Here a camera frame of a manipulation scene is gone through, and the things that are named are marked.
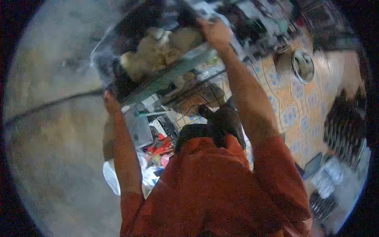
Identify black floor cable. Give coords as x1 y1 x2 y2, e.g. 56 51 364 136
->
4 89 104 125

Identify black wire rack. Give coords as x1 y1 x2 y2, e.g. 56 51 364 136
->
323 89 368 169

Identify grey flat box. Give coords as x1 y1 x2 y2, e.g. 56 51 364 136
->
124 108 154 149

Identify person's body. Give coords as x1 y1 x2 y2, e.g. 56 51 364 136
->
120 135 313 237

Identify round metal plate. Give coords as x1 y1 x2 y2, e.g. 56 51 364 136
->
292 49 315 84

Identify person's legs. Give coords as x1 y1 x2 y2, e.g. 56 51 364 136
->
175 102 247 153

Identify clear plastic storage box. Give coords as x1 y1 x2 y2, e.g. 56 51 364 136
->
90 0 240 105

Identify person's left hand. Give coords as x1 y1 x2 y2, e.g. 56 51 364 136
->
103 90 122 115

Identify red plastic item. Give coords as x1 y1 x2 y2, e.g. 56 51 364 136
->
146 134 174 157

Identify white plastic bag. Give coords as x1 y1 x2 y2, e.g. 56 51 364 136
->
102 160 122 197

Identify person's right hand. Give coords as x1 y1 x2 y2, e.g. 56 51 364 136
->
198 18 234 51

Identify brown plush toy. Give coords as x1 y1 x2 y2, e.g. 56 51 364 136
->
120 27 205 83

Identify person's right fingers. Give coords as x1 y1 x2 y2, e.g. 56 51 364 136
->
198 18 216 38

